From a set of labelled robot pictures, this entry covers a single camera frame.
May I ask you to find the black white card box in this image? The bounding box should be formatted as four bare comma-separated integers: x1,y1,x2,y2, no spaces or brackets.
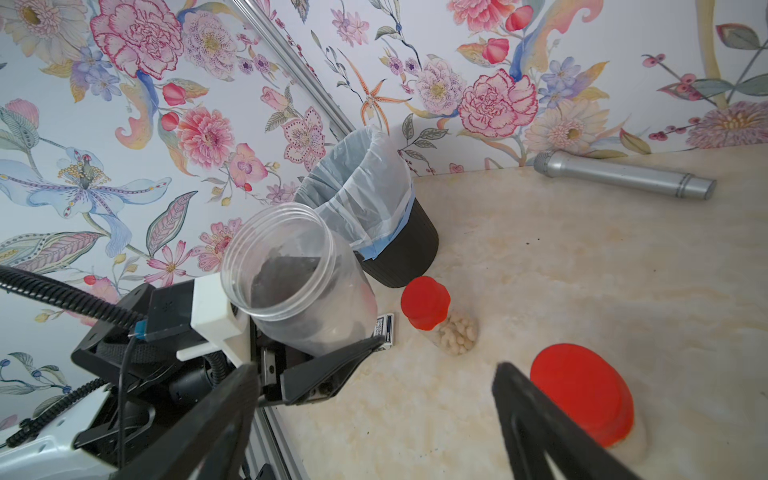
373,313,395,351

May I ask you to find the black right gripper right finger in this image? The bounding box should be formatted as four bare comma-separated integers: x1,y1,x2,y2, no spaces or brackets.
492,362,639,480

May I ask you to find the silver microphone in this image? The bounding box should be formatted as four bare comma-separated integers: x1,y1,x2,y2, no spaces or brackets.
533,151,717,200

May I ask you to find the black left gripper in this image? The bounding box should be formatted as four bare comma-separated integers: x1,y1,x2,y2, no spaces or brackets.
70,285,385,467

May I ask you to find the peanut jar red lid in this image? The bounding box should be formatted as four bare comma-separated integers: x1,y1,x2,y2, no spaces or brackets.
530,343,647,465
400,276,479,356

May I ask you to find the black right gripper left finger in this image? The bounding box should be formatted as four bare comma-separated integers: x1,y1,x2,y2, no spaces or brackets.
115,363,260,480

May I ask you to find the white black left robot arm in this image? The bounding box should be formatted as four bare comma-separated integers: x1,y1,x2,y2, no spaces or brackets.
1,276,394,479

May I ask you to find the aluminium corner post left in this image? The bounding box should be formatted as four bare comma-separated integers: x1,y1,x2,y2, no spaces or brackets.
230,0,355,140

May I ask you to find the black bin with white liner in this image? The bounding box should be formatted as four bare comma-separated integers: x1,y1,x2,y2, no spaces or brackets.
294,126,439,288

